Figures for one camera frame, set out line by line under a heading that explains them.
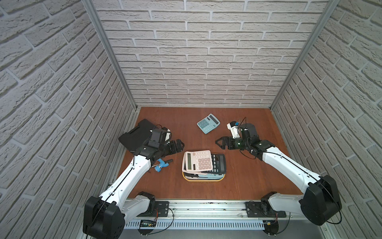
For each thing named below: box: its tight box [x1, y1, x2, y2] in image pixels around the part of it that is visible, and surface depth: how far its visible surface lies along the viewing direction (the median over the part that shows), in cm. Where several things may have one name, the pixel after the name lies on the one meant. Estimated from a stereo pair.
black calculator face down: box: [204, 153, 227, 175], surface depth 82 cm
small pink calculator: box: [182, 149, 214, 175], surface depth 80 cm
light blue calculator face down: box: [185, 173, 226, 180], surface depth 81 cm
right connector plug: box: [262, 220, 280, 238], surface depth 72 cm
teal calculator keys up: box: [196, 113, 221, 135], surface depth 109 cm
